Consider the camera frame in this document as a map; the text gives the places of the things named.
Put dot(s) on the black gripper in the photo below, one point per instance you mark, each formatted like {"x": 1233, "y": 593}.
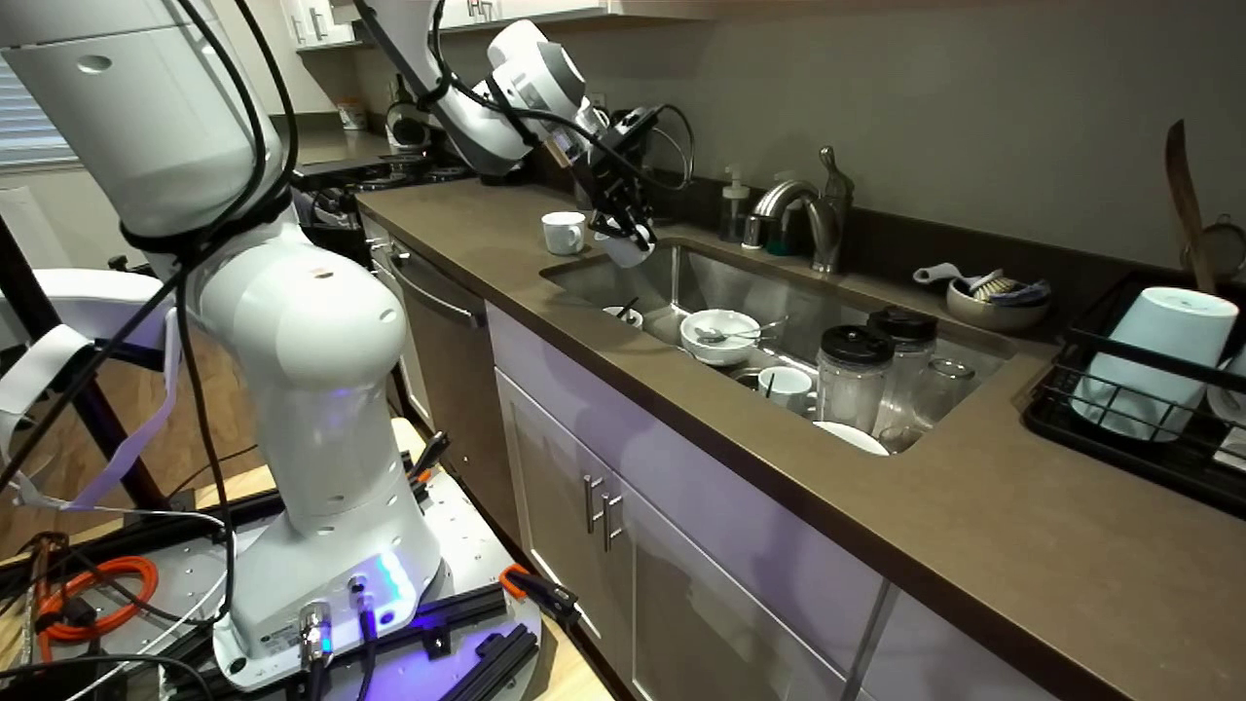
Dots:
{"x": 607, "y": 174}

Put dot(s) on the white plate in sink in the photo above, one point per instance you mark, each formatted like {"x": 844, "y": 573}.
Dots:
{"x": 853, "y": 439}

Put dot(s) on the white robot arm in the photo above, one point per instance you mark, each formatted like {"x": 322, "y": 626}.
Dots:
{"x": 165, "y": 123}

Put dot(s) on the small white mug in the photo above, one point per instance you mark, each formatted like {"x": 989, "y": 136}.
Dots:
{"x": 625, "y": 247}

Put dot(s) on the large white mug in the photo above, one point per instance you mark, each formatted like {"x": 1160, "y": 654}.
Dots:
{"x": 564, "y": 231}

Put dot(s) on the white bowl in sink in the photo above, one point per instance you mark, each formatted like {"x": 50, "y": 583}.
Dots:
{"x": 716, "y": 338}

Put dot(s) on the clear soap dispenser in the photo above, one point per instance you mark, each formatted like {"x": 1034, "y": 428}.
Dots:
{"x": 734, "y": 201}

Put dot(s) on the glass jar black lid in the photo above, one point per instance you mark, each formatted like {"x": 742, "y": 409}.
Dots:
{"x": 911, "y": 348}
{"x": 850, "y": 376}

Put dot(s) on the chrome kitchen faucet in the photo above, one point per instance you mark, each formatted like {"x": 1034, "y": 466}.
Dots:
{"x": 807, "y": 214}

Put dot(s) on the small bowl with sponge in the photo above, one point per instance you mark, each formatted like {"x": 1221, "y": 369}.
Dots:
{"x": 985, "y": 299}

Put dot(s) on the small white cup in sink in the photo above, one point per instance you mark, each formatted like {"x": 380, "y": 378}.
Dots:
{"x": 786, "y": 387}

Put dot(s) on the black dishwasher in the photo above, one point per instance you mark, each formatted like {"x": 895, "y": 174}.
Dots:
{"x": 448, "y": 376}

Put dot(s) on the black dish rack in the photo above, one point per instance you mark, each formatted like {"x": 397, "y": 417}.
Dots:
{"x": 1203, "y": 462}

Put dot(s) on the wooden spatula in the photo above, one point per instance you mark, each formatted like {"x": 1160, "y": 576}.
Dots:
{"x": 1184, "y": 205}

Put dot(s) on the white container in rack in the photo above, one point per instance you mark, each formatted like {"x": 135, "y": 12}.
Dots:
{"x": 1147, "y": 384}

